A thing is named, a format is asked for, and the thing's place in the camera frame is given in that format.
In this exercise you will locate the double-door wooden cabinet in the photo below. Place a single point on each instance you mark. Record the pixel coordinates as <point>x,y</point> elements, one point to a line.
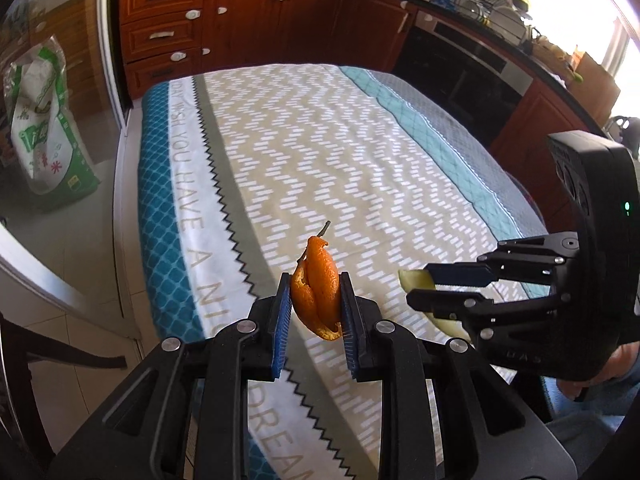
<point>310,25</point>

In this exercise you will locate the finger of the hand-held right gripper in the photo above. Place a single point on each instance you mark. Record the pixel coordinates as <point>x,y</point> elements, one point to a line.
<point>460,275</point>
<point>440,304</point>

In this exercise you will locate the glass sliding door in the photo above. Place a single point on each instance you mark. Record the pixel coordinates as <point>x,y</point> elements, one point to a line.
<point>112,60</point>

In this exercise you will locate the built-in black oven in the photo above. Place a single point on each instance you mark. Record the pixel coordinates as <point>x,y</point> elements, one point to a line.
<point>450,70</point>

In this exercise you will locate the light blue fleece clothing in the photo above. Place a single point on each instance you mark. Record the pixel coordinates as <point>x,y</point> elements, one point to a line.
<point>590,435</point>

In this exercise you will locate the pale green peel strip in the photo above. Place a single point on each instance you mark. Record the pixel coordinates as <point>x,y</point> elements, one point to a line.
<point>411,280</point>

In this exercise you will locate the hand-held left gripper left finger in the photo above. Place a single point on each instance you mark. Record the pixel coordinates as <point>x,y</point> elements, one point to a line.
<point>281,330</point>

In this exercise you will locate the white green rice bag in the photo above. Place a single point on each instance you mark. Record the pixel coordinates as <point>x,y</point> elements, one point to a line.
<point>45,135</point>

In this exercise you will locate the person's right hand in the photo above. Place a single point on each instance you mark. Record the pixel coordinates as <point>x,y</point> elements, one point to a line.
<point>615,367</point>

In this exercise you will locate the narrow wooden cabinet door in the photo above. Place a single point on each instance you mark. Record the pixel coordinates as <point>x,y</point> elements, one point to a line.
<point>370,30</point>

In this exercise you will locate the black countertop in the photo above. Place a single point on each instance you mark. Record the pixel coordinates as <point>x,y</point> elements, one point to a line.
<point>564,89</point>

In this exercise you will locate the brown paper bag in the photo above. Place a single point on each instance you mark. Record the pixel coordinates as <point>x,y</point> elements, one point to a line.
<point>595,85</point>

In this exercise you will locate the patterned tablecloth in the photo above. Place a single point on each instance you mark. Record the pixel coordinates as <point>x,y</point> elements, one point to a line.
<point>325,160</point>

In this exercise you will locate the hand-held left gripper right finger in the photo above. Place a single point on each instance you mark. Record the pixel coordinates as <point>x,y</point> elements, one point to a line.
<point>350,330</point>

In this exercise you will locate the wooden drawer cabinet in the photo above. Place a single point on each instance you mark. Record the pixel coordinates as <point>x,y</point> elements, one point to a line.
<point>155,35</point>

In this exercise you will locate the orange peel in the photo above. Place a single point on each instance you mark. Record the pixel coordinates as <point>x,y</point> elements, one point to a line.
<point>320,280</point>

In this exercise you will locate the dark wooden chair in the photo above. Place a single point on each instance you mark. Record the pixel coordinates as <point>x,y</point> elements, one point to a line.
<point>20,360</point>

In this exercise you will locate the wide wooden cabinet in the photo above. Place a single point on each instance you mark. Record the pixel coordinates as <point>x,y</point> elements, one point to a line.
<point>540,125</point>

